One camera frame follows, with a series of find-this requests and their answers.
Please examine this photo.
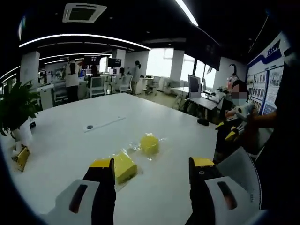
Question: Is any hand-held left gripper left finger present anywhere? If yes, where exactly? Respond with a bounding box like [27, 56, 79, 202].
[38, 157, 117, 225]

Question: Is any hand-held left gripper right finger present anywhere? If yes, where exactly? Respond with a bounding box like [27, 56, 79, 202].
[188, 156, 261, 225]

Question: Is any square yellow silicone block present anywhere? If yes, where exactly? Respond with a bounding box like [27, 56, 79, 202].
[114, 151, 138, 185]

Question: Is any round yellow silicone block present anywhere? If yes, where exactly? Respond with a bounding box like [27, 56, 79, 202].
[140, 133, 160, 155]

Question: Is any seated person at right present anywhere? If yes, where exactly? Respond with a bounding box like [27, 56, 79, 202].
[255, 46, 300, 211]

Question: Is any computer monitor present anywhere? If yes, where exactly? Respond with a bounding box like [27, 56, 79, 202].
[188, 74, 203, 99]

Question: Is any yellow round sponge in wrap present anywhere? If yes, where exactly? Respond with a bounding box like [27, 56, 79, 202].
[127, 132, 168, 161]

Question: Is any yellow tissue box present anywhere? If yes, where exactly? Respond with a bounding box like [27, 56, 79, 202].
[11, 144, 31, 172]

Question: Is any straight ceiling light strip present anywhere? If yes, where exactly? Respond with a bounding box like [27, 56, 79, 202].
[174, 0, 200, 27]

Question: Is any green potted plant white pot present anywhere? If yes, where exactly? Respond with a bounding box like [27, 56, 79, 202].
[0, 81, 42, 146]

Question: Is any white pillar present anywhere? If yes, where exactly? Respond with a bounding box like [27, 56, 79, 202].
[20, 51, 40, 86]

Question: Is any long curved ceiling light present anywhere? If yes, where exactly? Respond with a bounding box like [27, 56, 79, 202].
[18, 34, 152, 51]

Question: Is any ceiling air conditioner vent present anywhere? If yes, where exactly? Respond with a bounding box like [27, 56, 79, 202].
[62, 2, 108, 23]

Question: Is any blue wall poster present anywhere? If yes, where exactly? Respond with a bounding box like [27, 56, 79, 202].
[247, 32, 293, 116]

